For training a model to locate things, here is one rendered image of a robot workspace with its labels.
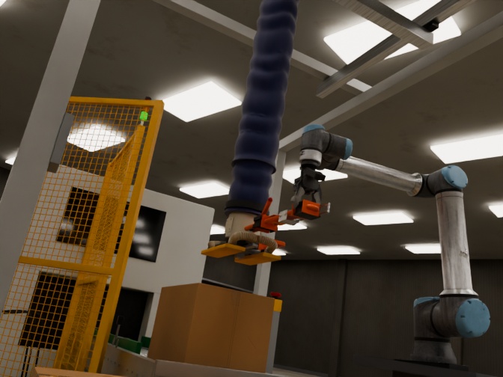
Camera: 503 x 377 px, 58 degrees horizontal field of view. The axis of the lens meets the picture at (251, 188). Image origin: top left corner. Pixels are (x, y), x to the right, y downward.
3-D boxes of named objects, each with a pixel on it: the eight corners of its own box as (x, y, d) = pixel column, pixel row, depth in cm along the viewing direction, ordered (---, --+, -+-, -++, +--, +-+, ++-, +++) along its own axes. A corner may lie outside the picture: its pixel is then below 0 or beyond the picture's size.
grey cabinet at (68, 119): (46, 170, 258) (61, 124, 268) (56, 173, 260) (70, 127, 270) (49, 161, 241) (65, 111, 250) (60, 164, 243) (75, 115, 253)
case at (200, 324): (145, 362, 243) (162, 286, 256) (213, 370, 259) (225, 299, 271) (180, 377, 191) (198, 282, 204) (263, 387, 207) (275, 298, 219)
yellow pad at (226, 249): (200, 253, 234) (202, 244, 236) (218, 258, 238) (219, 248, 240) (225, 247, 205) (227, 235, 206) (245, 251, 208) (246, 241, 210)
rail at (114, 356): (68, 355, 375) (74, 331, 381) (75, 356, 377) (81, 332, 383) (143, 414, 177) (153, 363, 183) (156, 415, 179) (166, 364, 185)
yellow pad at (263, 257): (233, 262, 241) (235, 252, 243) (250, 265, 245) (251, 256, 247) (262, 256, 212) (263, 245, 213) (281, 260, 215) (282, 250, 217)
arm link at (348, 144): (342, 146, 202) (317, 138, 198) (356, 136, 191) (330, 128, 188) (340, 165, 199) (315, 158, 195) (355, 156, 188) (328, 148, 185)
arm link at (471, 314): (462, 338, 196) (447, 176, 220) (495, 339, 180) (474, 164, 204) (433, 336, 191) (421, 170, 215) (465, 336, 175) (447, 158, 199)
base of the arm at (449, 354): (424, 361, 211) (423, 339, 214) (465, 365, 197) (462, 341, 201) (401, 359, 199) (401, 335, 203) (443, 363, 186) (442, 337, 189)
